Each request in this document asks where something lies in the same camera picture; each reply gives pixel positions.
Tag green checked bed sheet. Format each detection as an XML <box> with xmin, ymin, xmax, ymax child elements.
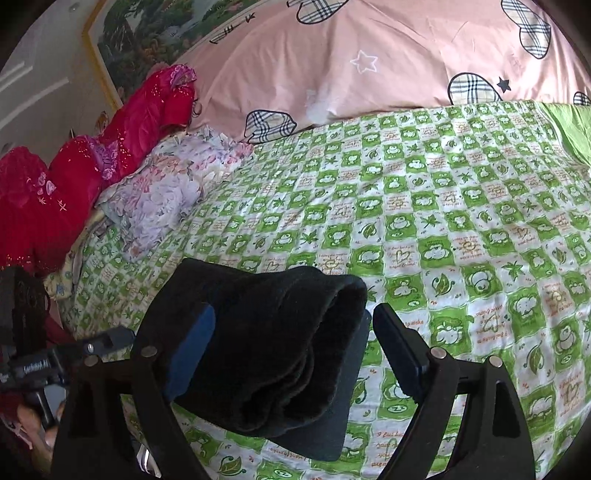
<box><xmin>60</xmin><ymin>99</ymin><xmax>591</xmax><ymax>480</ymax></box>

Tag person's left hand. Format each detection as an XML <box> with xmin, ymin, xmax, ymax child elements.
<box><xmin>15</xmin><ymin>405</ymin><xmax>60</xmax><ymax>457</ymax></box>

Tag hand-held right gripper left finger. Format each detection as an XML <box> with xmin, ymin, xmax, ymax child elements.
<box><xmin>51</xmin><ymin>305</ymin><xmax>218</xmax><ymax>480</ymax></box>

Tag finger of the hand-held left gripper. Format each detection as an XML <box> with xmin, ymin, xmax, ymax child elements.
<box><xmin>69</xmin><ymin>326</ymin><xmax>137</xmax><ymax>365</ymax></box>

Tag black pants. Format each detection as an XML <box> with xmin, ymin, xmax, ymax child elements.
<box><xmin>139</xmin><ymin>257</ymin><xmax>372</xmax><ymax>462</ymax></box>

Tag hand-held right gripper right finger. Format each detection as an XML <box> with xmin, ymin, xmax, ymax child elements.
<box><xmin>372</xmin><ymin>305</ymin><xmax>536</xmax><ymax>480</ymax></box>

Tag red embroidered quilt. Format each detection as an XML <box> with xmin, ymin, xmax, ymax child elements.
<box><xmin>0</xmin><ymin>147</ymin><xmax>103</xmax><ymax>278</ymax></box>

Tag pink heart-print quilt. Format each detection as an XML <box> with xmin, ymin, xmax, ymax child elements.
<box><xmin>178</xmin><ymin>0</ymin><xmax>591</xmax><ymax>144</ymax></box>

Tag gold-framed landscape painting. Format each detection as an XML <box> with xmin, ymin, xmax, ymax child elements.
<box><xmin>82</xmin><ymin>0</ymin><xmax>259</xmax><ymax>114</ymax></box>

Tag red sequined quilt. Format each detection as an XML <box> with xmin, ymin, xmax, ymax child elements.
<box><xmin>50</xmin><ymin>65</ymin><xmax>198</xmax><ymax>199</ymax></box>

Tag plain green cloth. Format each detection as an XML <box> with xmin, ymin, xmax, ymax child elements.
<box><xmin>542</xmin><ymin>102</ymin><xmax>591</xmax><ymax>162</ymax></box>

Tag floral cloth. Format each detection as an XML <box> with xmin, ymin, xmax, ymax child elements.
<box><xmin>95</xmin><ymin>129</ymin><xmax>254</xmax><ymax>264</ymax></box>

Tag white panelled door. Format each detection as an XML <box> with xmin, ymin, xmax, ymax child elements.
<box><xmin>0</xmin><ymin>28</ymin><xmax>116</xmax><ymax>153</ymax></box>

